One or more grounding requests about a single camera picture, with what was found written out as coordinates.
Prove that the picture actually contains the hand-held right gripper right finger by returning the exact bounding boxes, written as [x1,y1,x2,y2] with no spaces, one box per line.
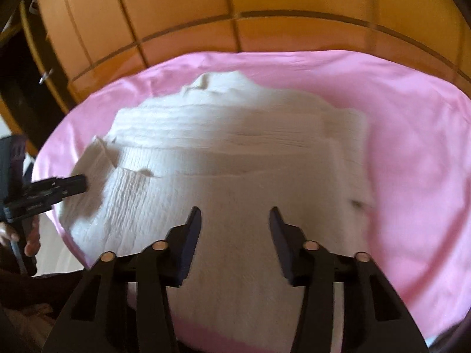
[268,206,429,353]

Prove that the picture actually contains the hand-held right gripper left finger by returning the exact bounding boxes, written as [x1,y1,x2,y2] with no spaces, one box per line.
[40,206,203,353]

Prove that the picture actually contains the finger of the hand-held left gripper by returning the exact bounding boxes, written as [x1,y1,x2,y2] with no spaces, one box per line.
[54,175,88,198]

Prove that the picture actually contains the white knit sweater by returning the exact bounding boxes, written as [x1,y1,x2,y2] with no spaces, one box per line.
[57,71,376,350]

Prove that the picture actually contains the person's left hand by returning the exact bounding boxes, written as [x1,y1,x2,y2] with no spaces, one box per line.
[0,215,42,258]

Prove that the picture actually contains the person's dark clothing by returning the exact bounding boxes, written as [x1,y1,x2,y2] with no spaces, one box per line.
[0,263,87,353]

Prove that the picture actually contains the pink blanket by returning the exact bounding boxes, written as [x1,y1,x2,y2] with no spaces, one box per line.
[32,49,471,353]

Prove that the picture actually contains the wooden wardrobe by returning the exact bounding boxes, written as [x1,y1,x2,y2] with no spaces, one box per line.
[20,0,471,114]

